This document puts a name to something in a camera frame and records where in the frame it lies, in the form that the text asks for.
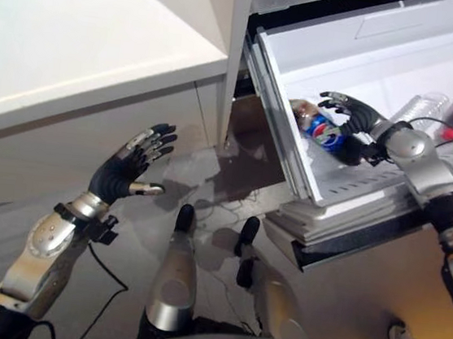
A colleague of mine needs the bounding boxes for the blue label cola bottle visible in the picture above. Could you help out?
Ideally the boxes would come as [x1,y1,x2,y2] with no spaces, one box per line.
[283,98,368,167]

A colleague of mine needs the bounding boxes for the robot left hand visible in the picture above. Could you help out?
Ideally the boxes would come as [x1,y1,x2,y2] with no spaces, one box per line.
[69,114,180,230]

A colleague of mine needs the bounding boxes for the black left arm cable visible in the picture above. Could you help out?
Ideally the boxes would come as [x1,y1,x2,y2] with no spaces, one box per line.
[33,234,135,339]

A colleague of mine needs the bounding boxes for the white counter top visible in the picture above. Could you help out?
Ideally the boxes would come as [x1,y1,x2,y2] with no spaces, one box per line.
[0,0,235,166]

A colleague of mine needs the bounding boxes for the grey refrigerator body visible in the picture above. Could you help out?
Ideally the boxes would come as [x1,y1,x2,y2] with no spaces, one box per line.
[180,0,453,176]

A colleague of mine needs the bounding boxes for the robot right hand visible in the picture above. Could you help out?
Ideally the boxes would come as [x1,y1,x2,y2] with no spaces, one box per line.
[314,89,396,145]

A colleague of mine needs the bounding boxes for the white refrigerator drawer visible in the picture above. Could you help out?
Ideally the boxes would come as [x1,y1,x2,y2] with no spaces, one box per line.
[218,0,453,290]

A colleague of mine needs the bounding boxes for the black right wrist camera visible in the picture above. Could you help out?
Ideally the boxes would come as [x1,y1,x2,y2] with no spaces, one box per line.
[356,137,393,169]

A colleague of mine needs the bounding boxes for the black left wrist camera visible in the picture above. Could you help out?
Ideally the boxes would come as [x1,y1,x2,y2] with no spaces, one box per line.
[85,212,120,249]

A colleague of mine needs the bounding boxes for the white cabinet front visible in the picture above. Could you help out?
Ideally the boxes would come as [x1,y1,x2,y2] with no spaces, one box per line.
[0,55,228,236]

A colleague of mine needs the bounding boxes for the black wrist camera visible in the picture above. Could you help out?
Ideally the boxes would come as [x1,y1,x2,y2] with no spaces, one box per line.
[356,137,393,169]
[85,212,120,249]

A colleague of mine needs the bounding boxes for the clear empty plastic bottle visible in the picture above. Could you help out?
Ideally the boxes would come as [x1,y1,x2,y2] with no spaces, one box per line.
[388,86,452,138]

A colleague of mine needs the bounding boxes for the robot left leg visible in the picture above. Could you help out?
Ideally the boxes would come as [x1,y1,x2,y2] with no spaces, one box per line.
[136,199,207,339]

